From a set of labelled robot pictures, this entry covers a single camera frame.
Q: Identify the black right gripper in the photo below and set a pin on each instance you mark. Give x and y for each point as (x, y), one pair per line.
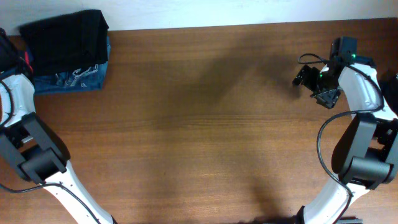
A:
(328, 100)

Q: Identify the black leggings red waistband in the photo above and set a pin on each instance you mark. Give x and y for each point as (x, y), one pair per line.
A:
(24, 55)

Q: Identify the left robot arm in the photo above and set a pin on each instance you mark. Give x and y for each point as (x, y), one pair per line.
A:
(33, 149)

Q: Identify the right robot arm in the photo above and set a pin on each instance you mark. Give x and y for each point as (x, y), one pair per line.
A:
(366, 154)

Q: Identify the dark crumpled garment pile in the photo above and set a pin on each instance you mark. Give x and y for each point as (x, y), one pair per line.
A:
(388, 84)

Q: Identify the folded blue jeans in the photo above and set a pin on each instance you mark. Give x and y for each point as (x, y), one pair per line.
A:
(91, 78)

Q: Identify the folded black garment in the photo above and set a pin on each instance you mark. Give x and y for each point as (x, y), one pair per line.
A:
(67, 42)

